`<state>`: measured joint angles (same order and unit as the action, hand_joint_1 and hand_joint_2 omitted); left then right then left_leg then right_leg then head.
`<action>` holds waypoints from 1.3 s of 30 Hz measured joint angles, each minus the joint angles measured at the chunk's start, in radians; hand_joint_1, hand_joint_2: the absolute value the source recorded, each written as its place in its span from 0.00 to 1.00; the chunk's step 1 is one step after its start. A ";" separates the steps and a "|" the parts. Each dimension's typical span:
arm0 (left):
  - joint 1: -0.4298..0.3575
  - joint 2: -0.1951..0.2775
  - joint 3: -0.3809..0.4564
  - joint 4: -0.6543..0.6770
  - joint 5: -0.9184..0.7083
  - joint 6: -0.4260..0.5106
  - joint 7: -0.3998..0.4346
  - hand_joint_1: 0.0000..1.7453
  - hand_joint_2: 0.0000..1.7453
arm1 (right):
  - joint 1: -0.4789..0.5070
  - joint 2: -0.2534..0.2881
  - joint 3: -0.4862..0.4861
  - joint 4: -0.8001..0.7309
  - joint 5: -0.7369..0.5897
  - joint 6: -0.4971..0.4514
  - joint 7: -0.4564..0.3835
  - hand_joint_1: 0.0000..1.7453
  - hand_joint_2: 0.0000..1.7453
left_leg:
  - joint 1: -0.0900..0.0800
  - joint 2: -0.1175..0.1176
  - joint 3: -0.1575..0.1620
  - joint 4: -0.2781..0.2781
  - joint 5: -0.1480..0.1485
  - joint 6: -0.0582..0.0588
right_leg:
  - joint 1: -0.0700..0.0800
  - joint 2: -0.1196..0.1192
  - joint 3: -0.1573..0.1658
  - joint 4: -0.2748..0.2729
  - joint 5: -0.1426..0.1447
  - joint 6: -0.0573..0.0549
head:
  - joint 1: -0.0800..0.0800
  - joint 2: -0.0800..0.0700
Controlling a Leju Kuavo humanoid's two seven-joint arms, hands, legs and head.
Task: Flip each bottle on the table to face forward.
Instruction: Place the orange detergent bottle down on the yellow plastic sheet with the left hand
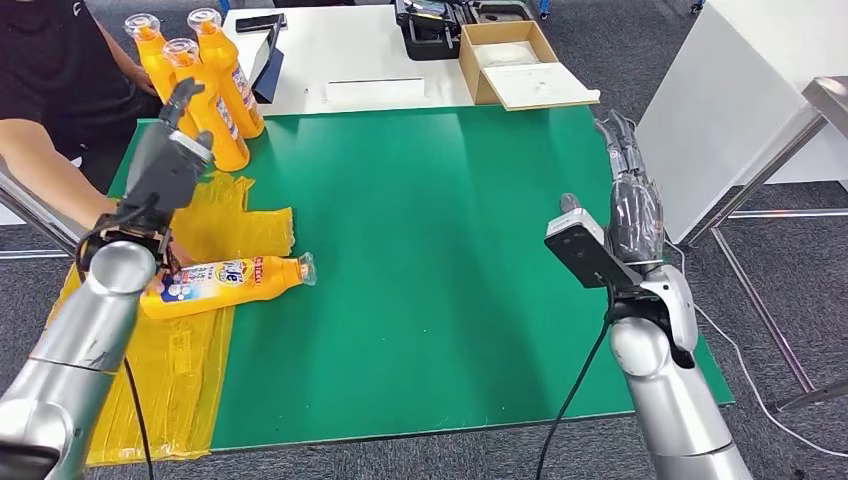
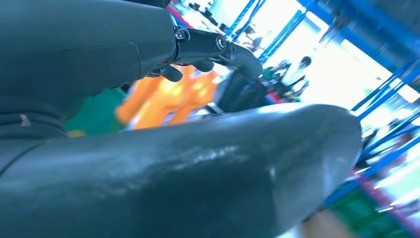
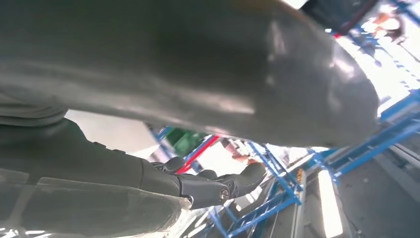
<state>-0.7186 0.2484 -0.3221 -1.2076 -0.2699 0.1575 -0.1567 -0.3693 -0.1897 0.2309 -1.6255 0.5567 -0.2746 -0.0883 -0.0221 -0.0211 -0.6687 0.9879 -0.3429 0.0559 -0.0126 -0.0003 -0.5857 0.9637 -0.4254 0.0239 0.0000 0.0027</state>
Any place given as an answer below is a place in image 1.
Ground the grey steel bench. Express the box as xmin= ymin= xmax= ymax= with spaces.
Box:
xmin=0 ymin=162 xmax=87 ymax=261

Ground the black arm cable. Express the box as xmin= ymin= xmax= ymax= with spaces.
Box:
xmin=122 ymin=357 xmax=157 ymax=480
xmin=533 ymin=317 xmax=614 ymax=480

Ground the flat white box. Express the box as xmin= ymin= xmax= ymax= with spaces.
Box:
xmin=324 ymin=76 xmax=427 ymax=109

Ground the black phone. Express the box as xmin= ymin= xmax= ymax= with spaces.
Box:
xmin=235 ymin=13 xmax=288 ymax=34

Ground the green table mat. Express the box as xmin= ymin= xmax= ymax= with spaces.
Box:
xmin=105 ymin=105 xmax=735 ymax=453

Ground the person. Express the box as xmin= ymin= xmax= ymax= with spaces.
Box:
xmin=0 ymin=0 xmax=167 ymax=230

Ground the white foam insert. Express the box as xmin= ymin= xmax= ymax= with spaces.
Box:
xmin=472 ymin=42 xmax=539 ymax=69

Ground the yellow plastic sheet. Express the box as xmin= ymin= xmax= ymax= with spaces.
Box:
xmin=46 ymin=173 xmax=296 ymax=468

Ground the cardboard box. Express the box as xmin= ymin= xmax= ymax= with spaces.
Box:
xmin=458 ymin=21 xmax=561 ymax=107

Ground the white desk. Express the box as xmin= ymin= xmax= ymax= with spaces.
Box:
xmin=221 ymin=5 xmax=475 ymax=117

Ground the black tool case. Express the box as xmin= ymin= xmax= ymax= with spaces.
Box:
xmin=395 ymin=0 xmax=535 ymax=62

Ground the white box lid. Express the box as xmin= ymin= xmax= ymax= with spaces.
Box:
xmin=482 ymin=62 xmax=602 ymax=113

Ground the white floor cable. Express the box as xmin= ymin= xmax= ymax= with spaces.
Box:
xmin=601 ymin=116 xmax=848 ymax=460

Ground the person's left hand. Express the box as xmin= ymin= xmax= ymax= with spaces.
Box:
xmin=132 ymin=66 xmax=159 ymax=97

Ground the steel frame table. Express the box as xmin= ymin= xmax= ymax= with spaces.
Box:
xmin=682 ymin=76 xmax=848 ymax=413

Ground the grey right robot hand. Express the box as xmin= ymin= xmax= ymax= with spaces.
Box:
xmin=559 ymin=109 xmax=666 ymax=268

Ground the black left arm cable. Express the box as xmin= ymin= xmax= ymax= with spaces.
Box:
xmin=122 ymin=357 xmax=157 ymax=480

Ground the orange detergent bottle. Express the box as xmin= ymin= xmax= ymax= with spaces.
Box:
xmin=186 ymin=7 xmax=266 ymax=140
xmin=124 ymin=13 xmax=200 ymax=139
xmin=139 ymin=251 xmax=318 ymax=321
xmin=162 ymin=37 xmax=252 ymax=174

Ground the white cabinet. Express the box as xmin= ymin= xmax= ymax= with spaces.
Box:
xmin=632 ymin=0 xmax=848 ymax=246

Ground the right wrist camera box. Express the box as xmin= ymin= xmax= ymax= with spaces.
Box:
xmin=544 ymin=207 xmax=644 ymax=291

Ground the person's right hand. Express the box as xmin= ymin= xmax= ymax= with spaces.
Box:
xmin=146 ymin=239 xmax=197 ymax=294

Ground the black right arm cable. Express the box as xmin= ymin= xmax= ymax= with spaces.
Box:
xmin=533 ymin=317 xmax=614 ymax=480

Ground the tablet in dark case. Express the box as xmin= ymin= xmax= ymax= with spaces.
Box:
xmin=250 ymin=16 xmax=286 ymax=105

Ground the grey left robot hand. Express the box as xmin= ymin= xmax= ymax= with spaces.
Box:
xmin=117 ymin=77 xmax=215 ymax=230

